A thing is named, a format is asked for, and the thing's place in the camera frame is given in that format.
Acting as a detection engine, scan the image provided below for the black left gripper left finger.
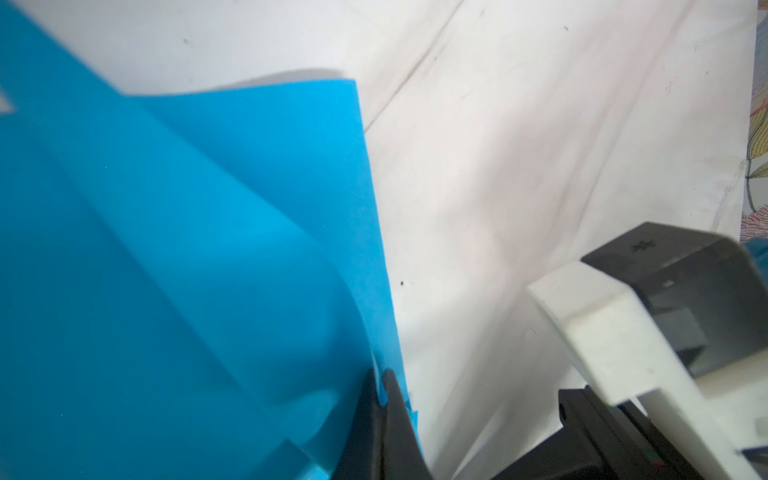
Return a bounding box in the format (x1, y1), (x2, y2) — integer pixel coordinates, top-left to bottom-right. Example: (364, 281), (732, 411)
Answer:
(331, 369), (383, 480)

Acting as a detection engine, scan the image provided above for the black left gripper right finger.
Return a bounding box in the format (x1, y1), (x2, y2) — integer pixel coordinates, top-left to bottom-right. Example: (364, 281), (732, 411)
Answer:
(381, 369), (433, 480)

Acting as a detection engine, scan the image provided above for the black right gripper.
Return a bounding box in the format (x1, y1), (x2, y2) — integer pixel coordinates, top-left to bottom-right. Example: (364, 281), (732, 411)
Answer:
(496, 387), (702, 479)

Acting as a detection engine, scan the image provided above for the blue square paper sheet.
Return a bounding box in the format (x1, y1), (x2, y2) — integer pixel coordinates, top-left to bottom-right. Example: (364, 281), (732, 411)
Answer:
(1, 1), (405, 479)

